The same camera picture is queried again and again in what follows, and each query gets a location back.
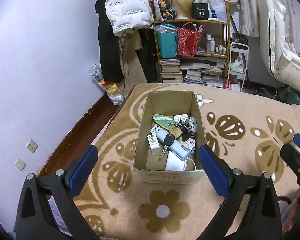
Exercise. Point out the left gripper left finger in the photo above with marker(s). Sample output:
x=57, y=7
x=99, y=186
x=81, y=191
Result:
x=34, y=218

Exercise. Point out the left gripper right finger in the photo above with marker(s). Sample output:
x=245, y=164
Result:
x=262, y=217

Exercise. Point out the white TV remote control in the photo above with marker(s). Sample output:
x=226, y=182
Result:
x=161, y=133

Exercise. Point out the light blue handheld device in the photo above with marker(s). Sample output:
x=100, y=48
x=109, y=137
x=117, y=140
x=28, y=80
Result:
x=181, y=152

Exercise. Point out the pale blue cartoon case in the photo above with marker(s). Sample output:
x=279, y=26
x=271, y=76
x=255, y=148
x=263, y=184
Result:
x=191, y=125

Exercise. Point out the black car key fob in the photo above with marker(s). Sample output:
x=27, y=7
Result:
x=167, y=142

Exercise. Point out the gold IC smart card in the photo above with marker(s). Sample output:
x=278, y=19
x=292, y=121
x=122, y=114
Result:
x=175, y=131

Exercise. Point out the brown cardboard box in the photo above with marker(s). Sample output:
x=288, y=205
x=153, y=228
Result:
x=168, y=103

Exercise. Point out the white Midea fan remote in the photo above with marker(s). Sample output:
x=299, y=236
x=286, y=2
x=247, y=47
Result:
x=180, y=117

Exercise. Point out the white power adapter plug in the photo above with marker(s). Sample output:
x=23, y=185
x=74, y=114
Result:
x=154, y=144

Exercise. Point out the beige brown floral rug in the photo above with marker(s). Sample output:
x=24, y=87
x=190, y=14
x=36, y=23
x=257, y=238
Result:
x=123, y=200

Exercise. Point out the white folded mattress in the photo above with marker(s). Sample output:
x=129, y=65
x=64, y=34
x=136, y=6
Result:
x=278, y=55

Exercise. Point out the white flat box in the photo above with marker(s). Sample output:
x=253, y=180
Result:
x=173, y=163

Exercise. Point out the white rolling cart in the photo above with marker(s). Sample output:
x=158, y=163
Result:
x=237, y=66

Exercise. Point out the pile of books right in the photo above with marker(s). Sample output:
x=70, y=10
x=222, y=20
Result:
x=203, y=70

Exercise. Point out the plastic bag with toys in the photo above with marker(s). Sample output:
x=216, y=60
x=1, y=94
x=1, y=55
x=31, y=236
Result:
x=109, y=88

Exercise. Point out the stack of books left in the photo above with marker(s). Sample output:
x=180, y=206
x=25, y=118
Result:
x=170, y=70

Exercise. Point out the red gift bag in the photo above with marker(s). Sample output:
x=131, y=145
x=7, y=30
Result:
x=188, y=39

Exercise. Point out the wooden bookshelf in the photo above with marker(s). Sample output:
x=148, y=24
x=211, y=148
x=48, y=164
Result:
x=215, y=41

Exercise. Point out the black box with 40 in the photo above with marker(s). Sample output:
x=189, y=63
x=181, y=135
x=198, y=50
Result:
x=200, y=11

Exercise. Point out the teal bag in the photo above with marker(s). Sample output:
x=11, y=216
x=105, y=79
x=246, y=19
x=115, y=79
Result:
x=167, y=40

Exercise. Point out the black hanging garment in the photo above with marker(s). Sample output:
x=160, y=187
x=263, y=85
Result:
x=109, y=46

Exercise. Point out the blonde wig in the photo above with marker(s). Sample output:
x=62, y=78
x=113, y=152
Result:
x=182, y=9

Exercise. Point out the pink black snack package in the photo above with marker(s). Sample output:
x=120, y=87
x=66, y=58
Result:
x=163, y=10

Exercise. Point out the white puffer jacket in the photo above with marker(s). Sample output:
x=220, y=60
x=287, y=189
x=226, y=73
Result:
x=127, y=16

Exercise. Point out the lower wall socket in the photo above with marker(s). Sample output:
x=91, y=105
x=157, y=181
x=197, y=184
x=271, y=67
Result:
x=20, y=164

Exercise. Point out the wall socket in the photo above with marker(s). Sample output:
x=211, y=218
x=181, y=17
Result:
x=20, y=164
x=31, y=146

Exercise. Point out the upper wall socket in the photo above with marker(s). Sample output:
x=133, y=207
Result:
x=31, y=146

